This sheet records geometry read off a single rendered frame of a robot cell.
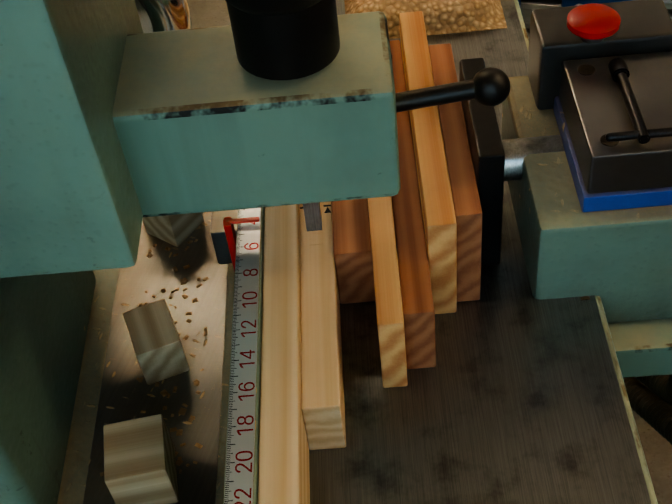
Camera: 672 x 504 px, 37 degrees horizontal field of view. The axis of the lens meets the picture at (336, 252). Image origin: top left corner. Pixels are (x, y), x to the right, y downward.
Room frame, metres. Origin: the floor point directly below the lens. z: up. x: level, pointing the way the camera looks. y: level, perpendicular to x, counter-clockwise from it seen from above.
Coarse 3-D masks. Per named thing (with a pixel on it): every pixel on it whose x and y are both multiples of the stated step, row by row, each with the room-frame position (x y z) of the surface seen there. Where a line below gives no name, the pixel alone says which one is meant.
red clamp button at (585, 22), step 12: (576, 12) 0.48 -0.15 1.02; (588, 12) 0.48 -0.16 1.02; (600, 12) 0.48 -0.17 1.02; (612, 12) 0.48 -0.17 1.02; (576, 24) 0.47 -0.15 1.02; (588, 24) 0.47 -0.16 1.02; (600, 24) 0.47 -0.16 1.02; (612, 24) 0.47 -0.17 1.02; (588, 36) 0.47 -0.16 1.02; (600, 36) 0.46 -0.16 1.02
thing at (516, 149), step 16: (464, 64) 0.49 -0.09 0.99; (480, 64) 0.48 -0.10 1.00; (464, 80) 0.47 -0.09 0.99; (464, 112) 0.47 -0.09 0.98; (480, 112) 0.44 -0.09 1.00; (480, 128) 0.43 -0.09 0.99; (496, 128) 0.43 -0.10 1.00; (480, 144) 0.41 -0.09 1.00; (496, 144) 0.41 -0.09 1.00; (512, 144) 0.45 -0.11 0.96; (528, 144) 0.44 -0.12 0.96; (544, 144) 0.44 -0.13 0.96; (560, 144) 0.44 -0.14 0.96; (480, 160) 0.40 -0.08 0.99; (496, 160) 0.40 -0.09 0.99; (512, 160) 0.44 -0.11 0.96; (480, 176) 0.40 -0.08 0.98; (496, 176) 0.40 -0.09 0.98; (512, 176) 0.43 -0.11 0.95; (480, 192) 0.40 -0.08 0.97; (496, 192) 0.40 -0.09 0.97; (496, 208) 0.40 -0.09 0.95; (496, 224) 0.40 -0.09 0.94; (496, 240) 0.40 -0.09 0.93; (496, 256) 0.40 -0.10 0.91
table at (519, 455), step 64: (512, 0) 0.69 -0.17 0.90; (512, 64) 0.60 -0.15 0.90; (512, 256) 0.41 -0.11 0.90; (448, 320) 0.37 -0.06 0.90; (512, 320) 0.36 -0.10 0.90; (576, 320) 0.36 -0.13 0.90; (448, 384) 0.32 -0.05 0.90; (512, 384) 0.32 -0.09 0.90; (576, 384) 0.31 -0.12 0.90; (384, 448) 0.29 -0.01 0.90; (448, 448) 0.28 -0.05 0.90; (512, 448) 0.28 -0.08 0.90; (576, 448) 0.27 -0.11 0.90; (640, 448) 0.27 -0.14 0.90
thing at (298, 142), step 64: (128, 64) 0.42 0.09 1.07; (192, 64) 0.42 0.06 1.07; (384, 64) 0.40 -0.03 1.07; (128, 128) 0.38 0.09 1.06; (192, 128) 0.38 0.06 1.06; (256, 128) 0.38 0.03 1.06; (320, 128) 0.38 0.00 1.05; (384, 128) 0.38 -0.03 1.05; (192, 192) 0.38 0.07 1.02; (256, 192) 0.38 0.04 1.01; (320, 192) 0.38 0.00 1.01; (384, 192) 0.38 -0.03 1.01
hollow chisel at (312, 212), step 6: (306, 204) 0.41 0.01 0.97; (312, 204) 0.41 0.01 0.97; (318, 204) 0.41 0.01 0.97; (306, 210) 0.41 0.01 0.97; (312, 210) 0.41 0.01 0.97; (318, 210) 0.41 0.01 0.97; (306, 216) 0.41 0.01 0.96; (312, 216) 0.41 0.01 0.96; (318, 216) 0.41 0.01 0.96; (306, 222) 0.41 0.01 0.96; (312, 222) 0.41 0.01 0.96; (318, 222) 0.41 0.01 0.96; (306, 228) 0.41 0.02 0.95; (312, 228) 0.41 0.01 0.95; (318, 228) 0.41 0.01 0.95
